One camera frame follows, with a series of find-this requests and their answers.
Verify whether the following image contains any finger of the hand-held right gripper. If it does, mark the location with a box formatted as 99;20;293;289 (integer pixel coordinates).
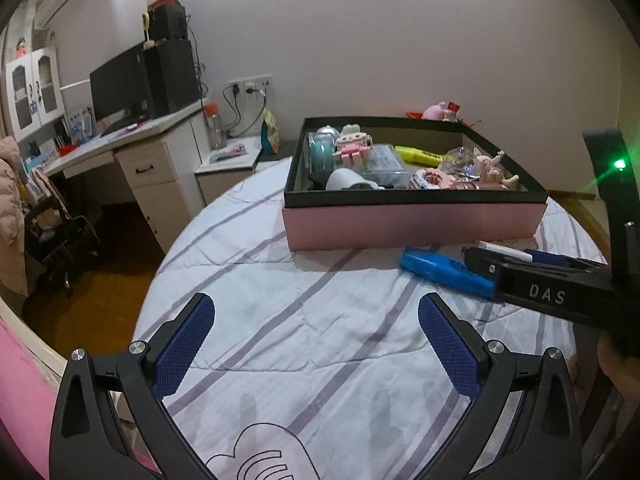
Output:
462;246;504;289
527;249;609;276

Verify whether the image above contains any black office chair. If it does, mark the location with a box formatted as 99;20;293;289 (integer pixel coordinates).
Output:
22;195;101;296

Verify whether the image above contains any red printed box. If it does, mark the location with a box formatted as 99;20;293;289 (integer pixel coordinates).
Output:
406;110;472;126

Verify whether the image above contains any black computer monitor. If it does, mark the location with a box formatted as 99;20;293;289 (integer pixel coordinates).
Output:
90;42;151;124

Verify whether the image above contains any person's right hand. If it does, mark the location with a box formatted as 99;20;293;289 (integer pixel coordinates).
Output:
597;335;632;387

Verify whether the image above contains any yellow highlighter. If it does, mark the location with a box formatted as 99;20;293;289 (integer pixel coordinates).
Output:
395;145;444;167

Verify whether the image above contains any black keyboard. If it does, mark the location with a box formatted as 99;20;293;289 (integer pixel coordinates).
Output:
100;117;151;136

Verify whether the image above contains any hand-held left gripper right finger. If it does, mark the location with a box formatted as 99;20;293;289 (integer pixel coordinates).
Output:
417;292;583;480

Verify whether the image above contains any white desk with drawers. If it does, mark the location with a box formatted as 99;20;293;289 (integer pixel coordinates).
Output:
42;105;211;257

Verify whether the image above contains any blue and white box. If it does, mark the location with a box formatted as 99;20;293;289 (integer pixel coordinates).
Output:
67;107;96;144

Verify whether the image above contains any yellow snack bag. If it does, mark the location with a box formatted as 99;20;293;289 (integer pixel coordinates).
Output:
260;109;281;155

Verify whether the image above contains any clear crystal ball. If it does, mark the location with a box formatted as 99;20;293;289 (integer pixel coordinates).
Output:
442;146;476;179

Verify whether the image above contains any pink bedding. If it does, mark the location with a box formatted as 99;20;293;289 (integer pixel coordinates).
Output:
0;305;157;480

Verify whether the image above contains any white bedside table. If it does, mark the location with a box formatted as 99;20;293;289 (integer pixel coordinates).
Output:
194;142;264;209

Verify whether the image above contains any pink figurine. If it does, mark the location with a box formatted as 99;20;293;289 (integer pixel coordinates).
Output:
472;150;521;191

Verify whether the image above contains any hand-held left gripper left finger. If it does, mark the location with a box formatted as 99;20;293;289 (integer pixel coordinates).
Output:
49;292;216;480

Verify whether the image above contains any black speaker box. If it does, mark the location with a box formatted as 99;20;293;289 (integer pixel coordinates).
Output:
149;2;189;44

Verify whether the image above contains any white glass-door cabinet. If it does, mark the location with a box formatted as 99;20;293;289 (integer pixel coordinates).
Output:
4;47;65;144

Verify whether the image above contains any pink building block toy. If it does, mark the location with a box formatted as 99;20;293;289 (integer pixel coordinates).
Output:
334;124;374;169

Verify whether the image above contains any pink box with black rim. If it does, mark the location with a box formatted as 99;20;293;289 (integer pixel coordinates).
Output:
281;116;550;252

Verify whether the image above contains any white eraser box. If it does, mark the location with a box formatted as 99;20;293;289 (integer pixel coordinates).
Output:
477;241;534;264

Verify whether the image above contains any water bottle with orange cap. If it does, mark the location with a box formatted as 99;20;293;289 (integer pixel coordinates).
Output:
204;102;225;150

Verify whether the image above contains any black power cable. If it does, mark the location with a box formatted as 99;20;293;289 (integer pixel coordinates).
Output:
222;85;266;136

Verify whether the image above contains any pink puffer jacket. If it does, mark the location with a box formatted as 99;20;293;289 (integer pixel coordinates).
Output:
0;136;29;297

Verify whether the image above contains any white wall socket strip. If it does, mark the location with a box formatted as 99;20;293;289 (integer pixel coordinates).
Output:
229;75;274;95

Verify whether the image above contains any black computer tower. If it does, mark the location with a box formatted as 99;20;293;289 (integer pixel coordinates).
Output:
142;39;202;119

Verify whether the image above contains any blue highlighter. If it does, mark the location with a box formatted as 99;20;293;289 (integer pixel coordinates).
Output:
399;247;497;301

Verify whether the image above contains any teal round container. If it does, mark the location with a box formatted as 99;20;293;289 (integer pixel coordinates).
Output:
307;132;336;181

